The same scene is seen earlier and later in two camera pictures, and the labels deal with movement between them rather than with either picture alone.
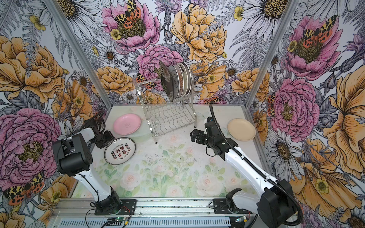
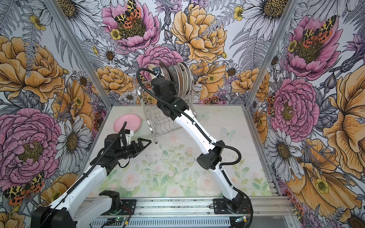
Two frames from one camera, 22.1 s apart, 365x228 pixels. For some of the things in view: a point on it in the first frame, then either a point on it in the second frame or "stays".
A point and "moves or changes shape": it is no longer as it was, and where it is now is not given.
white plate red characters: (119, 150) moves or changes shape
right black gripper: (201, 134) to (174, 88)
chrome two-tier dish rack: (163, 116) stays
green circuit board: (115, 221) stays
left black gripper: (110, 137) to (138, 148)
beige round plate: (241, 129) to (152, 76)
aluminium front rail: (150, 213) stays
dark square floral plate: (163, 71) to (175, 77)
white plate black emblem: (175, 74) to (184, 68)
